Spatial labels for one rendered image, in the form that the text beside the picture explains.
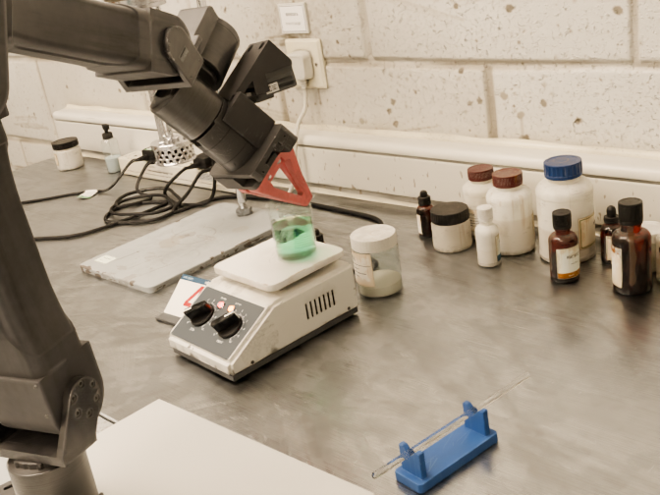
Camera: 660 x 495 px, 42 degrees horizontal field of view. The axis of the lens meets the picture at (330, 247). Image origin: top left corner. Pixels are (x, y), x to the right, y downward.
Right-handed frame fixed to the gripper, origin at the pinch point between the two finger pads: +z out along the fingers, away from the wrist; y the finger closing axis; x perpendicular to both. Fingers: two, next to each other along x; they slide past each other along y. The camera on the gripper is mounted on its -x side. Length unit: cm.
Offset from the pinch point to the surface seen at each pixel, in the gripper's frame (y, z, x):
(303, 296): 1.5, 7.3, 8.9
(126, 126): 102, 7, -21
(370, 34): 30, 12, -38
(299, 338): 2.5, 10.2, 13.1
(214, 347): 4.5, 2.1, 18.9
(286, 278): 1.5, 4.1, 8.4
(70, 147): 115, 3, -12
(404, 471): -25.2, 8.5, 22.1
